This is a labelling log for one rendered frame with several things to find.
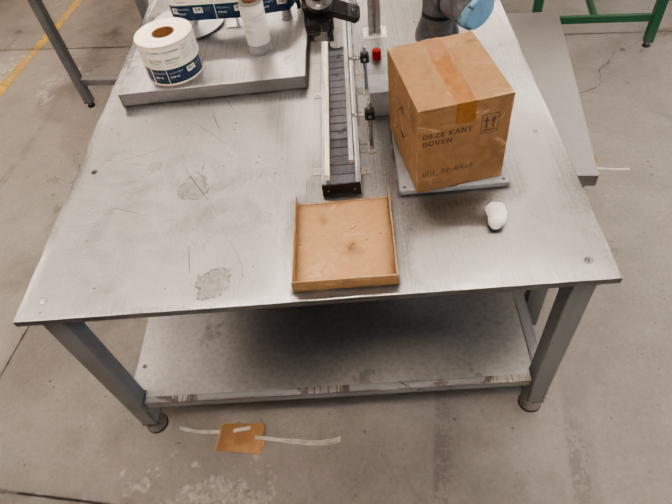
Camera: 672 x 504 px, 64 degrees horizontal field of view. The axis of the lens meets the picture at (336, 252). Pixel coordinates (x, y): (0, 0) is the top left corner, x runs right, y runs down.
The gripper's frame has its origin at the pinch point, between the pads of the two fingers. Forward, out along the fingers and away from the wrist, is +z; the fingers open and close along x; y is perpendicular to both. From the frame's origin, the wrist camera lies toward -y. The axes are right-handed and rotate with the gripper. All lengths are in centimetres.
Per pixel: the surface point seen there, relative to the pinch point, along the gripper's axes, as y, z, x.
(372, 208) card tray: -8, -9, 57
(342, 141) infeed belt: -0.6, -1.0, 34.1
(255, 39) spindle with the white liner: 28.5, 20.0, -14.8
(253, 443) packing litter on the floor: 42, 46, 127
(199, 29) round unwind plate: 54, 35, -31
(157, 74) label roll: 63, 15, -3
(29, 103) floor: 212, 165, -76
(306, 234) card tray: 10, -13, 64
